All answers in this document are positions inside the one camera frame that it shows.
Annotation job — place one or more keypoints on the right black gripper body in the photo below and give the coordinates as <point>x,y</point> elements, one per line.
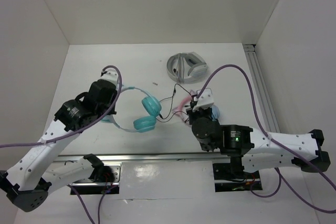
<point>192,114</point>

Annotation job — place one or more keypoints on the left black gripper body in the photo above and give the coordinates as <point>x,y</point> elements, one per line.
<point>100,111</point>

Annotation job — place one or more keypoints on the teal cat-ear headphones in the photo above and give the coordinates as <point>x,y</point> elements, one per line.
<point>145,109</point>

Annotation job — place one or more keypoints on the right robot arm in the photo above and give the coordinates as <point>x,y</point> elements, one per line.
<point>251,150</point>

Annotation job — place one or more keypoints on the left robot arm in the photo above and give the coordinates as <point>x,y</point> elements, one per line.
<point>29,182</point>

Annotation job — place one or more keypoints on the pink blue cat-ear headphones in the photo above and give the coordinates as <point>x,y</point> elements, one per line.
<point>180,110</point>

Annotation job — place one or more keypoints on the grey white headphones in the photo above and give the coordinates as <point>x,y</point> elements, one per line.
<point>186,67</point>

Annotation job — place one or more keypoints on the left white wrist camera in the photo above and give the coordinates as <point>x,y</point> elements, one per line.
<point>112,76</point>

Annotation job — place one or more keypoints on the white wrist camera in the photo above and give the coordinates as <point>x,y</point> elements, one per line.
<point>202,101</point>
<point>112,76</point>

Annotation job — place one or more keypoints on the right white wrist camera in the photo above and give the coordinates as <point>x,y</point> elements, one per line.
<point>202,101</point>

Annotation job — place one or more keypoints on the aluminium front rail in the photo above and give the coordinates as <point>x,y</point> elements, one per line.
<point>214,157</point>

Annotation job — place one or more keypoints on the aluminium side rail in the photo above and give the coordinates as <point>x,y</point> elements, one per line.
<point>261,89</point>

